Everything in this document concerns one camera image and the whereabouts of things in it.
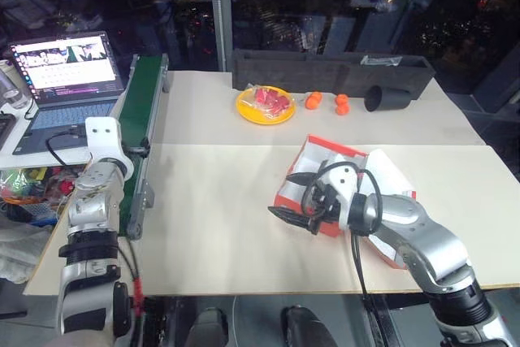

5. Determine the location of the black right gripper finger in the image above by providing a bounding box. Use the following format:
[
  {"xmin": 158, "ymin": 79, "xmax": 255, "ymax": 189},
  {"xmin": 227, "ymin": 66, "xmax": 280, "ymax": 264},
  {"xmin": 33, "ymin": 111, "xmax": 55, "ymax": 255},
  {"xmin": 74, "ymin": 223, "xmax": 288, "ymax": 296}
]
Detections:
[
  {"xmin": 267, "ymin": 205, "xmax": 319, "ymax": 236},
  {"xmin": 285, "ymin": 171, "xmax": 315, "ymax": 188}
]

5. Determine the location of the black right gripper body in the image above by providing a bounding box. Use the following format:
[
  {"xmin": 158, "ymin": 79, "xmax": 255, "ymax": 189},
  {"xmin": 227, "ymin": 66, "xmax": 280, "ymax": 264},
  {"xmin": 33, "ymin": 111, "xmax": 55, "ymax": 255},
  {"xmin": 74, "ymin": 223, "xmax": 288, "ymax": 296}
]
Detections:
[{"xmin": 302, "ymin": 181, "xmax": 341, "ymax": 236}]

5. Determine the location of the orange and white shoebox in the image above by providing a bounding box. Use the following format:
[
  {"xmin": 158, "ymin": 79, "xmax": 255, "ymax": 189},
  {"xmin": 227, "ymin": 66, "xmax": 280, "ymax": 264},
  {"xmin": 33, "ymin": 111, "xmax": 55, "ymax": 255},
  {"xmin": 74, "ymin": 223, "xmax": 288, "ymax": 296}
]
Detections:
[{"xmin": 274, "ymin": 133, "xmax": 418, "ymax": 271}]

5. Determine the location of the white shoe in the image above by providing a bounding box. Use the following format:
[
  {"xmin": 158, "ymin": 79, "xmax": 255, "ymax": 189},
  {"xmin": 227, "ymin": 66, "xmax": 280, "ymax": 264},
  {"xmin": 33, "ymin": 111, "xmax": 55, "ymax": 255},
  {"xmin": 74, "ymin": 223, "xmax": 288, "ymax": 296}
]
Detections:
[{"xmin": 323, "ymin": 153, "xmax": 369, "ymax": 171}]

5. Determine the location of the green conveyor belt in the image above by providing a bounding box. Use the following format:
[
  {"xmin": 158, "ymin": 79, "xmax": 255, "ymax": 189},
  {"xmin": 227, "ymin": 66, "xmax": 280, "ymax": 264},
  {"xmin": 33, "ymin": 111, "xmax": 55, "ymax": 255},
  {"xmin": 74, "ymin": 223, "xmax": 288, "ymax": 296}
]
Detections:
[{"xmin": 119, "ymin": 53, "xmax": 171, "ymax": 241}]

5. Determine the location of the orange toy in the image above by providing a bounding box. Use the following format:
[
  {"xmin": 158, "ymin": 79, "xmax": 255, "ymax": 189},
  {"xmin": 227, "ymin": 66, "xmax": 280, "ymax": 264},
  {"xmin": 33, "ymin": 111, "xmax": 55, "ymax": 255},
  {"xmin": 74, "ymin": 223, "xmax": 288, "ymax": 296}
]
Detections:
[
  {"xmin": 305, "ymin": 91, "xmax": 324, "ymax": 111},
  {"xmin": 334, "ymin": 93, "xmax": 352, "ymax": 116}
]

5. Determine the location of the yellow plate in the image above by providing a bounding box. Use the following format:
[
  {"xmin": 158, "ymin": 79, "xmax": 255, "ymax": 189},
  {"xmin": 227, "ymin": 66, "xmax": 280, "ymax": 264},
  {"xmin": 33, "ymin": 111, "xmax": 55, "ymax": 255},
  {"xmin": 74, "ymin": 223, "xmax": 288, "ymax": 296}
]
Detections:
[{"xmin": 236, "ymin": 86, "xmax": 297, "ymax": 125}]

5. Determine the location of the bag of red sweets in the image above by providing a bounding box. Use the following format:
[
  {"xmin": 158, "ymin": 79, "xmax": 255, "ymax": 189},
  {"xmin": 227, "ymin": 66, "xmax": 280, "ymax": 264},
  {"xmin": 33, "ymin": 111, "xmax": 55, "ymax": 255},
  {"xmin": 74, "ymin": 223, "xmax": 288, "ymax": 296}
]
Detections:
[{"xmin": 248, "ymin": 86, "xmax": 293, "ymax": 119}]

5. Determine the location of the open laptop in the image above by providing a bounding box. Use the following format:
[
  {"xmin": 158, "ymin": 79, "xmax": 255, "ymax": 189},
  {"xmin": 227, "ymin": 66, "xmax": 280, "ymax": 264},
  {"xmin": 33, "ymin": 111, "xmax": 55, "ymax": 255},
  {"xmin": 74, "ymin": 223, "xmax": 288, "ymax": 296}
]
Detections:
[{"xmin": 8, "ymin": 30, "xmax": 126, "ymax": 157}]

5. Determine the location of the dark grey foam tray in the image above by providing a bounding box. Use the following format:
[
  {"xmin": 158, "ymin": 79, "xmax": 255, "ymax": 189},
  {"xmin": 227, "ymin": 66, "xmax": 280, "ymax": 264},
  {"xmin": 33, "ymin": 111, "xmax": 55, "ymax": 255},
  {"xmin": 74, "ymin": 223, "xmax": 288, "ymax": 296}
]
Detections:
[{"xmin": 232, "ymin": 47, "xmax": 437, "ymax": 101}]

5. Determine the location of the bin of colourful clutter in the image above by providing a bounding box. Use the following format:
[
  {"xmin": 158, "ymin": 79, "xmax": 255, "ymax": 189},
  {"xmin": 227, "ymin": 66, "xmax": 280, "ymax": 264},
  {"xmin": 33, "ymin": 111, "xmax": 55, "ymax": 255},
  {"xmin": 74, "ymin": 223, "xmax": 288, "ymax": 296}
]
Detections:
[{"xmin": 0, "ymin": 167, "xmax": 79, "ymax": 227}]

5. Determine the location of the black cup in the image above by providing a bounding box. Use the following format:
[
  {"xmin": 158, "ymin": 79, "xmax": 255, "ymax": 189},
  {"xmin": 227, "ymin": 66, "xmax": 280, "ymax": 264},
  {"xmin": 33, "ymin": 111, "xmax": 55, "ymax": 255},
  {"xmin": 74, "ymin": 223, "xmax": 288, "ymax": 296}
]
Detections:
[{"xmin": 363, "ymin": 84, "xmax": 414, "ymax": 114}]

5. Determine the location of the black keyboard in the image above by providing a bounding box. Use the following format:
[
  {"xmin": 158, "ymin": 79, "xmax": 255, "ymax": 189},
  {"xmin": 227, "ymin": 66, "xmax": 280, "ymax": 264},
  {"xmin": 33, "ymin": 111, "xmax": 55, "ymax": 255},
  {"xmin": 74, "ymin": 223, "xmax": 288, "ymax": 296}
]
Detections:
[{"xmin": 0, "ymin": 112, "xmax": 16, "ymax": 150}]

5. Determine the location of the clear plastic bag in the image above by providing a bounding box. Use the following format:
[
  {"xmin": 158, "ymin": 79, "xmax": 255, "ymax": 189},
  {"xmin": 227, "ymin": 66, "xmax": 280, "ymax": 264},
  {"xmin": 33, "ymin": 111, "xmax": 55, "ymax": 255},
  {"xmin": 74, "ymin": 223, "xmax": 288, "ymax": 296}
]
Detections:
[{"xmin": 360, "ymin": 54, "xmax": 404, "ymax": 68}]

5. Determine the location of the white cloth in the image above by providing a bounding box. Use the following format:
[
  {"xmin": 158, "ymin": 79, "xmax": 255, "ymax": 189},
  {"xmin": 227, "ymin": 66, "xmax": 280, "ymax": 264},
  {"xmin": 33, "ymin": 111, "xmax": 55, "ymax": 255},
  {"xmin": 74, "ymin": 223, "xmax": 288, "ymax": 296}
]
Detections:
[{"xmin": 0, "ymin": 215, "xmax": 56, "ymax": 285}]

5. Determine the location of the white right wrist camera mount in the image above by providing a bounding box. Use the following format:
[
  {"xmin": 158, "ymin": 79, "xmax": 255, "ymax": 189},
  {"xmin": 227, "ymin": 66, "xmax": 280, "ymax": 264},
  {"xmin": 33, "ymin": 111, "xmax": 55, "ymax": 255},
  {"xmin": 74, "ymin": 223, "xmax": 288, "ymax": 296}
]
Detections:
[{"xmin": 319, "ymin": 163, "xmax": 362, "ymax": 231}]

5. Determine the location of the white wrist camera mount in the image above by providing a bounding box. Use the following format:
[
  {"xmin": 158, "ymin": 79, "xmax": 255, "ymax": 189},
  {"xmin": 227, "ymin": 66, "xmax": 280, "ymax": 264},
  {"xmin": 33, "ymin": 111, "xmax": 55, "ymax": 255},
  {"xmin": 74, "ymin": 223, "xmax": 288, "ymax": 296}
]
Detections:
[
  {"xmin": 319, "ymin": 163, "xmax": 362, "ymax": 231},
  {"xmin": 84, "ymin": 116, "xmax": 136, "ymax": 182}
]

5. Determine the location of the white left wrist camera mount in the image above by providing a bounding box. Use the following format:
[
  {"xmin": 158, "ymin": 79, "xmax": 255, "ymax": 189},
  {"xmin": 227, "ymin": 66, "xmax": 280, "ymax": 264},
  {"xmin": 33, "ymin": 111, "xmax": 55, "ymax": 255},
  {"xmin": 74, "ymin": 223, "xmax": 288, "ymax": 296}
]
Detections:
[{"xmin": 84, "ymin": 116, "xmax": 136, "ymax": 182}]

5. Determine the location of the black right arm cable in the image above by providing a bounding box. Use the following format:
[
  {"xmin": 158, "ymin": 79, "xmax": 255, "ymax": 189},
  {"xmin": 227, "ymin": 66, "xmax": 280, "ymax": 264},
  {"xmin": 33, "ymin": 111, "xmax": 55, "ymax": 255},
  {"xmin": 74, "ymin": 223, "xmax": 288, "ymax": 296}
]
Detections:
[{"xmin": 303, "ymin": 161, "xmax": 384, "ymax": 296}]

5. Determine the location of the black laptop cable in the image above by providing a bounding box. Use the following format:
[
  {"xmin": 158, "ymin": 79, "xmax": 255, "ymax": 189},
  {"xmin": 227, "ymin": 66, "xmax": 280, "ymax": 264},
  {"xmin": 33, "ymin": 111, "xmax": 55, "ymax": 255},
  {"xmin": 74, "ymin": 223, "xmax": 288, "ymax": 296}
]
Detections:
[{"xmin": 45, "ymin": 128, "xmax": 93, "ymax": 167}]

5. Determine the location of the black and red arm cable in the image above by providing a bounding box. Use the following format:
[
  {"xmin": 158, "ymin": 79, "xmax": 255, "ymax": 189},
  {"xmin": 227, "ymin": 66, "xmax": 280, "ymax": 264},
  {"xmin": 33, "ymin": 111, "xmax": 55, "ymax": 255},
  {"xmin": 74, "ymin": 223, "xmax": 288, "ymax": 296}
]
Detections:
[{"xmin": 116, "ymin": 236, "xmax": 146, "ymax": 323}]

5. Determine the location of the grey window post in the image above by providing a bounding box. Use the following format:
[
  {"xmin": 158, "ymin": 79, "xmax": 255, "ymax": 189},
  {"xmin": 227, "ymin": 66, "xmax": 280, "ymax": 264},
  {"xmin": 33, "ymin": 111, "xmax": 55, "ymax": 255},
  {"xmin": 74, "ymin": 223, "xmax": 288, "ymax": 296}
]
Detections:
[{"xmin": 207, "ymin": 0, "xmax": 234, "ymax": 72}]

